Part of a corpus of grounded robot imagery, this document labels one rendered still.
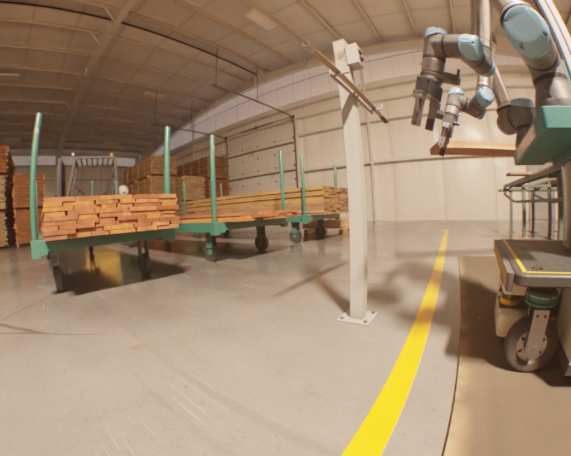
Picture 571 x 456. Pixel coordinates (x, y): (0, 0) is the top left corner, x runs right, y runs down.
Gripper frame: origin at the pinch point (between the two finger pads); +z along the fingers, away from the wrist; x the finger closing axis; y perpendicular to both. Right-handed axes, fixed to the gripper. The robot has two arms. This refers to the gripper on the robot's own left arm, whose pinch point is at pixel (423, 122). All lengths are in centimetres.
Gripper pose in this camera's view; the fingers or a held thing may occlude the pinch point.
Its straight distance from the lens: 87.1
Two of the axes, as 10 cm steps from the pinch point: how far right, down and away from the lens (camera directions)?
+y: -6.5, -4.1, 6.4
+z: -1.2, 8.9, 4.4
